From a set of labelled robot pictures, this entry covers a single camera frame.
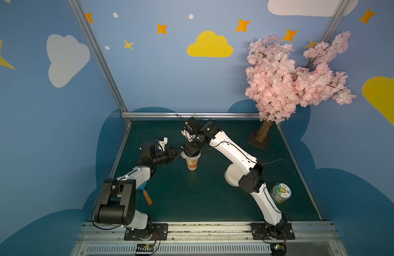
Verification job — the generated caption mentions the paper milk tea cup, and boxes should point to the paper milk tea cup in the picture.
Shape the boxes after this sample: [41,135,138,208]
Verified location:
[181,152,201,171]

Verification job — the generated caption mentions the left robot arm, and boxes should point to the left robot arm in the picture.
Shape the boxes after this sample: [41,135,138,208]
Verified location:
[91,143,183,230]

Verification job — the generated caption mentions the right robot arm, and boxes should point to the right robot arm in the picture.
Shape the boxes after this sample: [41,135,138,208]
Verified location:
[182,117,291,239]

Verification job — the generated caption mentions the green circuit board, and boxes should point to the green circuit board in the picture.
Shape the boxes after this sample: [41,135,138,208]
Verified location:
[135,243,156,255]

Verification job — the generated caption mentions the green tin can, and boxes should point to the green tin can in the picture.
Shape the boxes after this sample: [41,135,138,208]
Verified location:
[271,183,292,204]

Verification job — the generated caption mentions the pink cherry blossom tree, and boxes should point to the pink cherry blossom tree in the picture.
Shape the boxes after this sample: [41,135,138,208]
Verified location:
[245,31,356,149]

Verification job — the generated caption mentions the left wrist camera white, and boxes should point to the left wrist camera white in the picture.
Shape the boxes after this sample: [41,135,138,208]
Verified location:
[155,137,168,152]

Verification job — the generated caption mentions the blue fork wooden handle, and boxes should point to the blue fork wooden handle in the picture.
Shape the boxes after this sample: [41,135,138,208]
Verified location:
[136,181,153,206]

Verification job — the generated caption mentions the aluminium frame back bar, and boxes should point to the aluminium frame back bar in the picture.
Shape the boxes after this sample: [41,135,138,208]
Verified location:
[120,112,259,120]

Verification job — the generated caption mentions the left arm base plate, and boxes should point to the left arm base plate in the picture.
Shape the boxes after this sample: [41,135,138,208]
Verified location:
[123,223,169,241]

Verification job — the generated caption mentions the aluminium rail front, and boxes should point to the aluminium rail front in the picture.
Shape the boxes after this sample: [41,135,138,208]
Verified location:
[72,221,347,256]

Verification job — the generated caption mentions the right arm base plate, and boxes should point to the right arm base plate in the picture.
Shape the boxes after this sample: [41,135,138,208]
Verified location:
[250,223,295,240]

